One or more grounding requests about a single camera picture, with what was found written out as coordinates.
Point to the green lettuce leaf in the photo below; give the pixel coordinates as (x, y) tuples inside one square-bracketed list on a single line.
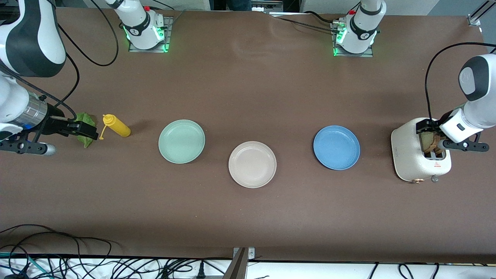
[(86, 118)]

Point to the metal table bracket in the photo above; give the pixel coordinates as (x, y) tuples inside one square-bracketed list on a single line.
[(240, 267)]

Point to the black power plug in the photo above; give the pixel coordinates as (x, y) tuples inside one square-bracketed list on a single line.
[(201, 271)]

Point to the aluminium frame bracket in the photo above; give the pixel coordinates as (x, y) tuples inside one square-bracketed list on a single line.
[(474, 19)]

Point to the dark blue trousers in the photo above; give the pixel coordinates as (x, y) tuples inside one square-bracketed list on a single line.
[(232, 4)]

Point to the beige plate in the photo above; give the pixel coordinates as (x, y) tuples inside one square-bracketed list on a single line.
[(252, 164)]

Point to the white toaster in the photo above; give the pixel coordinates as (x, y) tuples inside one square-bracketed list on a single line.
[(407, 155)]

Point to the blue plate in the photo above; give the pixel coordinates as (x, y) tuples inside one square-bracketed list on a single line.
[(336, 147)]

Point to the brown-crusted bread slice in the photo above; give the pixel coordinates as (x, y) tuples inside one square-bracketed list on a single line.
[(440, 145), (428, 141)]

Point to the mint green plate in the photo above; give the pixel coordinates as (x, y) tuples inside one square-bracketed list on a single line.
[(181, 141)]

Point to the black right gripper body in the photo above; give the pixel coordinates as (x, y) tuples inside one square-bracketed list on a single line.
[(55, 125)]

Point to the yellow squeeze bottle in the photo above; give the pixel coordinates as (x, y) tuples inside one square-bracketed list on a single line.
[(118, 127)]

